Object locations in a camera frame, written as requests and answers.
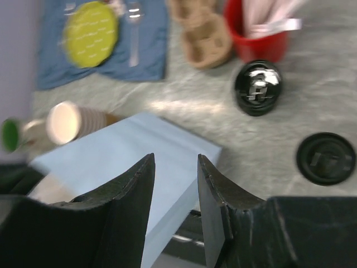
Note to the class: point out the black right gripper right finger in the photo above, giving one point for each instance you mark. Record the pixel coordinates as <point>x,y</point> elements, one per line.
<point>242,230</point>

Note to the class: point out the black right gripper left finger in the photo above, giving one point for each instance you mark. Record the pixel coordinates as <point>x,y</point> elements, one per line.
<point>105,227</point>

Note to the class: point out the light blue paper bag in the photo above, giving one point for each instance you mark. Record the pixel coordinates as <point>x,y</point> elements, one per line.
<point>89,162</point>

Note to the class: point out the black plastic cup lid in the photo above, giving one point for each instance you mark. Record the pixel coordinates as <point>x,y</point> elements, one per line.
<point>325,158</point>

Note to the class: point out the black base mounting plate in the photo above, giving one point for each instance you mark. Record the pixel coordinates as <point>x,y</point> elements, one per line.
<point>188,243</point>

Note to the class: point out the stack of brown paper cups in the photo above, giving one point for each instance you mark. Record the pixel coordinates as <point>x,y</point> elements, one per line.
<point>68,121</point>

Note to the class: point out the stack of black lids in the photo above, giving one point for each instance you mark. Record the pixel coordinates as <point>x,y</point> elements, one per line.
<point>256,87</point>

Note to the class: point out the red cup holder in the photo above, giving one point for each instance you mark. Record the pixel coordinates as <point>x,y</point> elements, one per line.
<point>272,48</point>

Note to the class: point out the yellow-green dotted plate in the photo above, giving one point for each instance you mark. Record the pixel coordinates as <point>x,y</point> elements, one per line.
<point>90,34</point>

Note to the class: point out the brown pulp cup carrier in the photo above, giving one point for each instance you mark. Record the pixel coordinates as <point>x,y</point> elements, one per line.
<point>205,37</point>

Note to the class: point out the silver spoon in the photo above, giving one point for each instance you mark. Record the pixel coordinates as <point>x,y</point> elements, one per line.
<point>134,15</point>

